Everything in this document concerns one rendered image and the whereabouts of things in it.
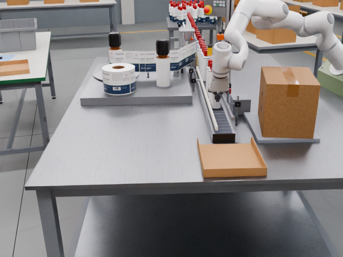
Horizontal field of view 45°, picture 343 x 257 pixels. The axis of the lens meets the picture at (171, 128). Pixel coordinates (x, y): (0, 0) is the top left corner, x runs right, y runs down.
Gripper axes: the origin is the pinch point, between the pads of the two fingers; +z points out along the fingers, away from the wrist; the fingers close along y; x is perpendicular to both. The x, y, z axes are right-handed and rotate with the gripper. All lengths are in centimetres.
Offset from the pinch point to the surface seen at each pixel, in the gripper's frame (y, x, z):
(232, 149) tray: -3.0, 35.7, 1.6
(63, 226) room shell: 97, 12, 99
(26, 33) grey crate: 154, -178, 66
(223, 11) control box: -10, -69, -12
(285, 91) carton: -27.3, 20.2, -19.5
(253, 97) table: -28.1, -30.3, 26.2
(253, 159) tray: -10.4, 45.9, -2.2
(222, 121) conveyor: -1.3, 12.8, 5.1
